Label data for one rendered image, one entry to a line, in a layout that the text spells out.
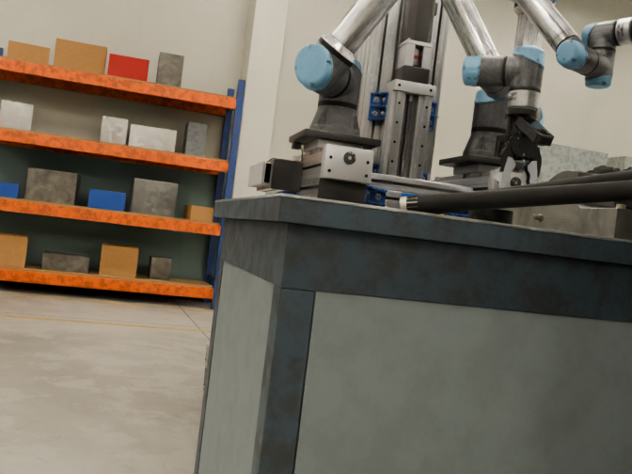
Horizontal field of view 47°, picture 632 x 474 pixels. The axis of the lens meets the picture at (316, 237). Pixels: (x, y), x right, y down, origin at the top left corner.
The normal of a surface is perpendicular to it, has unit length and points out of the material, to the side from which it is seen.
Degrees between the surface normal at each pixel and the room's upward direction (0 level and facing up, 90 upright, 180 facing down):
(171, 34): 90
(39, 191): 90
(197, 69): 90
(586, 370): 90
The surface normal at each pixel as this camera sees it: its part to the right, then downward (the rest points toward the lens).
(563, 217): -0.96, -0.11
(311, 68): -0.51, 0.05
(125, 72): 0.25, 0.04
